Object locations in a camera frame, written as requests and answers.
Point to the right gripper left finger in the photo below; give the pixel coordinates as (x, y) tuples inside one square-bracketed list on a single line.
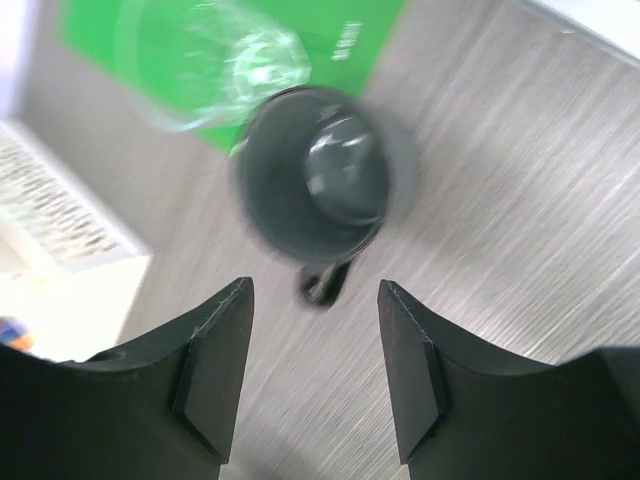
[(160, 406)]

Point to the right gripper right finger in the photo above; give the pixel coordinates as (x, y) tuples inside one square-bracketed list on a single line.
[(464, 408)]

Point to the grey mug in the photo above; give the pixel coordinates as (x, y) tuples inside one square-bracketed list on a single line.
[(319, 175)]

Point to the white file organizer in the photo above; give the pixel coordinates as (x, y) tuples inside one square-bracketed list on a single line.
[(71, 270)]

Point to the green plastic folder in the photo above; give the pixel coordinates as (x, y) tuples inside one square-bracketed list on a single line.
[(343, 40)]

